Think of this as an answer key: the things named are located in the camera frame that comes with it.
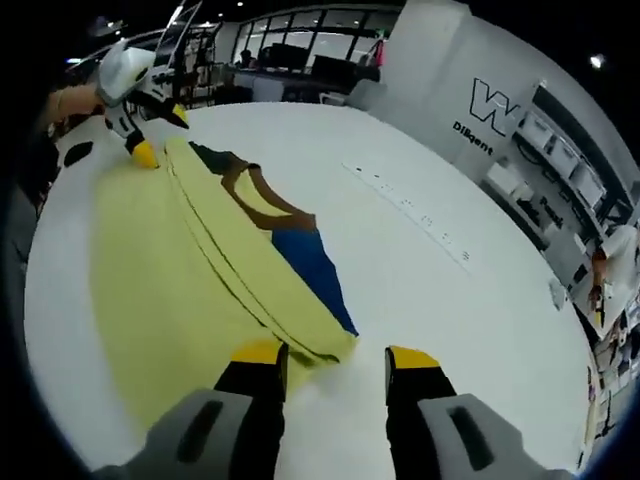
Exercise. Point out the white metal shelving rack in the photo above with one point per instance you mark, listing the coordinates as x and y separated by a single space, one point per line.
595 210

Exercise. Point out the grey hanging bag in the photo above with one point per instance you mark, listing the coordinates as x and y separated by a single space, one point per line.
373 60

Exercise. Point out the row of white storage bins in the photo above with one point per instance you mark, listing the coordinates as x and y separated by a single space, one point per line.
537 132

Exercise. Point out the black computer monitor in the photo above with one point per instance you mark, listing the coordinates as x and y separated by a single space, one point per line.
335 66
289 56

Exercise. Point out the white office chair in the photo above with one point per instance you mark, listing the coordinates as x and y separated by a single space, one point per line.
365 92

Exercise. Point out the black computer mouse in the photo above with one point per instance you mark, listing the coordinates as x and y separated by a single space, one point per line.
77 153

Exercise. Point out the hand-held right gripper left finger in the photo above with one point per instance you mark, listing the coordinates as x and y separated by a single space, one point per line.
250 400

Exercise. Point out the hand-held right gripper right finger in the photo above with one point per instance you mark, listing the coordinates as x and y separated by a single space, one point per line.
415 390

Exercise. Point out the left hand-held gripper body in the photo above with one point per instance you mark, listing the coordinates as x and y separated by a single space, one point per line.
122 75

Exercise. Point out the small white object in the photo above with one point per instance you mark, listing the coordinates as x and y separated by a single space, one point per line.
558 292

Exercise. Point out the pink hanging bag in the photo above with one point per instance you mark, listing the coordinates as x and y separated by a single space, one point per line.
381 52

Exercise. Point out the yellow blue grey garment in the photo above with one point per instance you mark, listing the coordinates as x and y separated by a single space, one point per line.
165 260

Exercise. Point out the person's left hand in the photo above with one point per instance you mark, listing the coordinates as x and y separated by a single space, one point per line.
75 102

